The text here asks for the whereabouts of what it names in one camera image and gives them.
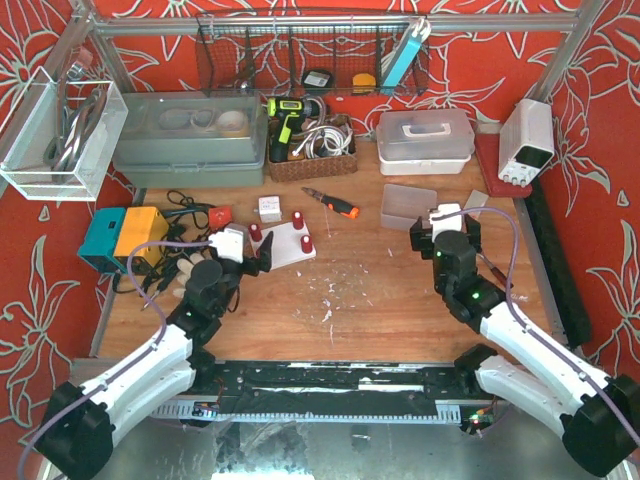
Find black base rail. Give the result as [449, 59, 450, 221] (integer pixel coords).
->
[160, 361, 494, 423]

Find small red cube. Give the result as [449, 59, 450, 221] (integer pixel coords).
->
[208, 205, 233, 230]

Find clear tray of red springs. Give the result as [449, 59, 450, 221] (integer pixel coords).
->
[380, 184, 437, 232]

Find orange black handled pliers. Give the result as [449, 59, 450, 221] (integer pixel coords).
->
[301, 187, 360, 219]

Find white plastic case with handle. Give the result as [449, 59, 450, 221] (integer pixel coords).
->
[376, 109, 475, 176]

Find black wire hanging basket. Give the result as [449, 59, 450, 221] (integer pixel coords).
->
[194, 8, 431, 99]

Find black cable chain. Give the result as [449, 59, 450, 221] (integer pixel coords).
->
[528, 177, 593, 346]

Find small red handled tool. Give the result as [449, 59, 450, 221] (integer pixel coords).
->
[479, 253, 507, 287]

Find white power adapter cube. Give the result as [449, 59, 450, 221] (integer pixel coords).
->
[257, 195, 282, 223]

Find small clear plastic bag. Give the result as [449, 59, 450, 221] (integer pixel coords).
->
[464, 190, 489, 219]

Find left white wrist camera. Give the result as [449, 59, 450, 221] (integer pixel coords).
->
[208, 223, 248, 264]

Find brown woven basket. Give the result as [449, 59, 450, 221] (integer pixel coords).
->
[265, 139, 358, 182]

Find white peg base plate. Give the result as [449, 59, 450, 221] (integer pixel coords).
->
[249, 220, 317, 270]

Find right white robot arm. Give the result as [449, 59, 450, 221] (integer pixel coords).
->
[409, 217, 639, 477]

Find white power supply unit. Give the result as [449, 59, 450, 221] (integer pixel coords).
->
[497, 99, 554, 188]

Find yellow box device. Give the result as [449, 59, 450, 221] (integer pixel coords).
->
[113, 206, 169, 275]

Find clear acrylic wall bin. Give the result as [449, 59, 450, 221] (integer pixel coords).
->
[1, 68, 128, 202]

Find teal box device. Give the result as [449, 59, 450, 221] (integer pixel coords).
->
[77, 207, 126, 274]

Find red spring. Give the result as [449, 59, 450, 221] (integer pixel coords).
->
[292, 211, 305, 230]
[300, 235, 313, 254]
[249, 223, 263, 243]

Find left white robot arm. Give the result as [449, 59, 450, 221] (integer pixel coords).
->
[27, 228, 273, 479]

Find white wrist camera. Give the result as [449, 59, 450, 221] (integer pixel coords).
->
[429, 203, 463, 240]
[208, 223, 248, 264]

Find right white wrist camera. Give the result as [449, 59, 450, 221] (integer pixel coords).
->
[429, 203, 463, 240]

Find yellow tape measure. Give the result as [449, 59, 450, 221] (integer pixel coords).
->
[352, 73, 377, 95]

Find blue white power strip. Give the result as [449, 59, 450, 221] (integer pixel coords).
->
[381, 35, 422, 95]

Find red mat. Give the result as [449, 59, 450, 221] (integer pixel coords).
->
[474, 133, 533, 199]

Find red spring on peg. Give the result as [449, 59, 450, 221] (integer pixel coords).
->
[249, 223, 263, 243]

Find green black cordless drill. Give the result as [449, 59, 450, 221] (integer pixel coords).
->
[267, 97, 320, 163]

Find grey translucent storage box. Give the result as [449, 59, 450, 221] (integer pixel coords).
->
[113, 92, 268, 189]

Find beige work glove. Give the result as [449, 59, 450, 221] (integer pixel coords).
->
[172, 252, 205, 299]

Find white coiled cable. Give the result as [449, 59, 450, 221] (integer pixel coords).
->
[294, 124, 355, 159]

